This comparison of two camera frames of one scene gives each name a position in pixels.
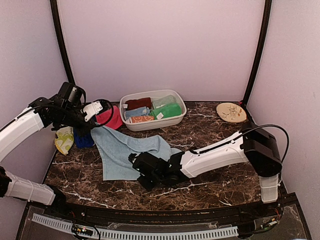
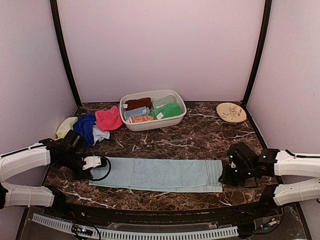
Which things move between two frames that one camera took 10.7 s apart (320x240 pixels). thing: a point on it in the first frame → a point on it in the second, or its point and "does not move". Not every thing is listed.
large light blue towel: (114, 150) → (182, 175)
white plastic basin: (146, 109) does not move
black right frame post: (267, 5) does not move
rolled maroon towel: (145, 102) does not move
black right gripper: (147, 185) → (227, 179)
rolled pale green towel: (163, 100) does not move
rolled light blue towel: (145, 111) does not move
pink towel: (116, 122) does not move
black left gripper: (81, 131) → (86, 175)
